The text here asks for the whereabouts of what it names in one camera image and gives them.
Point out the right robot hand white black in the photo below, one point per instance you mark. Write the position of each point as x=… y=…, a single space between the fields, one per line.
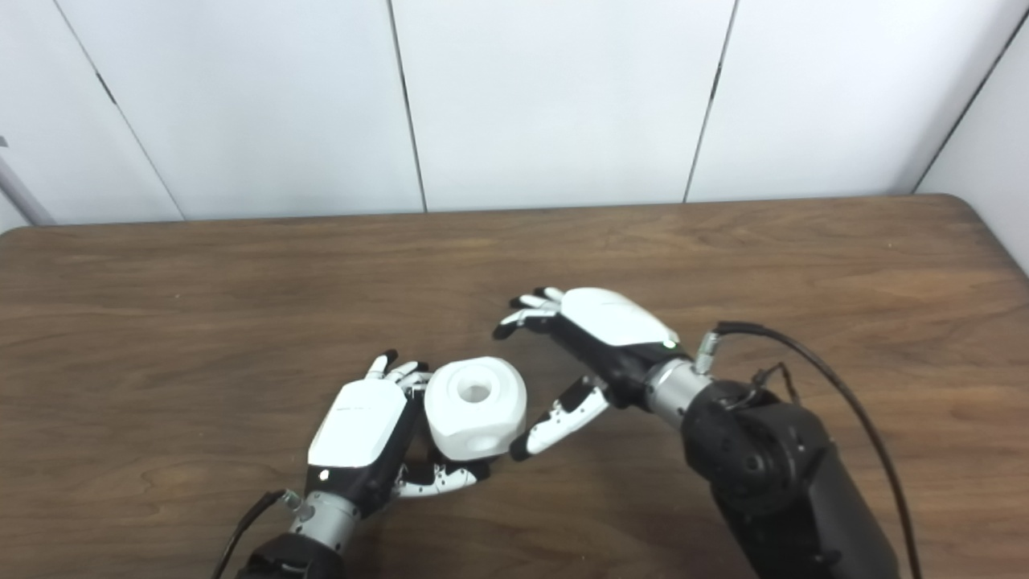
x=619 y=330

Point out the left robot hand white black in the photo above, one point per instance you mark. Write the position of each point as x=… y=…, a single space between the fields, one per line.
x=358 y=434

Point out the round white piece with holes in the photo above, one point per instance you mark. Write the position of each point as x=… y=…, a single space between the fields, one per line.
x=474 y=406

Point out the grey wall corner post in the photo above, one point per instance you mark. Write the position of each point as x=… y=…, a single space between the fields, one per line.
x=20 y=193

